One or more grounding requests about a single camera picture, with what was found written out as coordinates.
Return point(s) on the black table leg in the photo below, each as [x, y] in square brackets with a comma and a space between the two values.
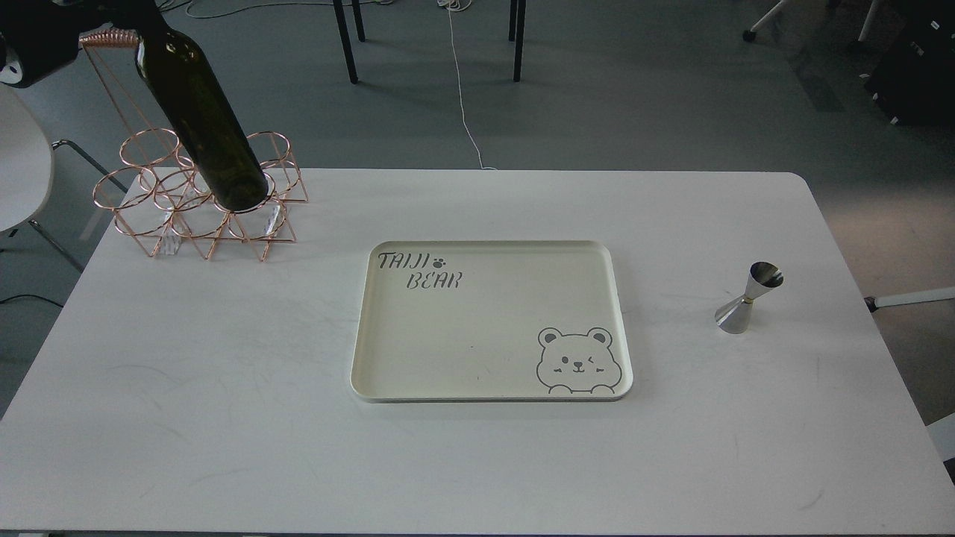
[345, 36]
[516, 33]

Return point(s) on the black table leg right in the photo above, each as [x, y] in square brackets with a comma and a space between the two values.
[516, 33]

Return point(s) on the silver steel jigger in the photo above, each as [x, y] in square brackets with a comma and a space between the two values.
[735, 317]

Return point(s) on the black table leg left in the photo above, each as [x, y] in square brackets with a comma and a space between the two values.
[345, 36]

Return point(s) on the black equipment case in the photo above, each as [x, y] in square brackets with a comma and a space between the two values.
[914, 80]

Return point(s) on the cream bear serving tray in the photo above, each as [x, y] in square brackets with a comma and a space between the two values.
[491, 321]

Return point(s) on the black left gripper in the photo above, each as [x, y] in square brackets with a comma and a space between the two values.
[40, 37]

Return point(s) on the rose gold wire bottle rack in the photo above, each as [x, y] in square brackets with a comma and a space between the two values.
[170, 204]

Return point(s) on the white chair base leg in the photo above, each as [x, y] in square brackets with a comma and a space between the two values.
[768, 17]

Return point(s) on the dark green wine bottle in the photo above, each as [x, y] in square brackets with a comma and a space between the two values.
[185, 87]

